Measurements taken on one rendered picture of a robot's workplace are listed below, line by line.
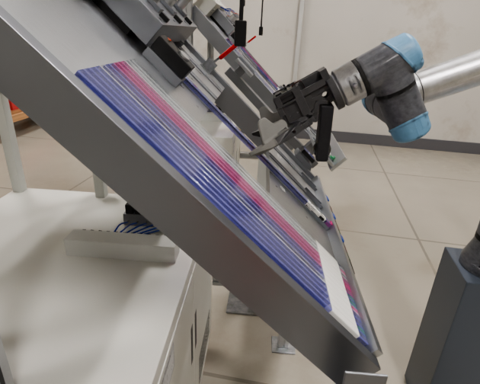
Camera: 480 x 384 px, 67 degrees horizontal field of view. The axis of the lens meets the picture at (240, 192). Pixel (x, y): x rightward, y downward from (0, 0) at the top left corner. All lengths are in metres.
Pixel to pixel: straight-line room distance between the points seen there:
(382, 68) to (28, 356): 0.78
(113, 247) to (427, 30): 3.92
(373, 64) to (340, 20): 3.52
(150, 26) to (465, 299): 1.00
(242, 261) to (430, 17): 4.07
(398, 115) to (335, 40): 3.50
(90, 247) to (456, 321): 0.98
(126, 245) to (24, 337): 0.27
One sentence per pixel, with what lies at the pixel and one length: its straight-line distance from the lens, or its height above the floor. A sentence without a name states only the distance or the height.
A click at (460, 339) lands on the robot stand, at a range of 1.26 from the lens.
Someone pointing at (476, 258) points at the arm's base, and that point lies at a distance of 1.17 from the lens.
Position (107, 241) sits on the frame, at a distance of 0.90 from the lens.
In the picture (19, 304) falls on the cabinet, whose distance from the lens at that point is 0.85.
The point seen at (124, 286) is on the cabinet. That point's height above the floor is 0.62.
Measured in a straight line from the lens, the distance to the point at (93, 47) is 0.56.
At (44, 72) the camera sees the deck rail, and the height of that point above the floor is 1.08.
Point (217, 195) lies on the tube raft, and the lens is 0.45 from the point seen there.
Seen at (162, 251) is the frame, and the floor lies 0.65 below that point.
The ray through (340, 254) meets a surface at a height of 0.73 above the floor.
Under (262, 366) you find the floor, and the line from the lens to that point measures 1.49.
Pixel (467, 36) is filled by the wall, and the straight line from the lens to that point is 4.48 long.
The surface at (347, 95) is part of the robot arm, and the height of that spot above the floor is 1.02.
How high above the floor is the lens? 1.12
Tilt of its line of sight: 24 degrees down
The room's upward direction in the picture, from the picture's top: 3 degrees clockwise
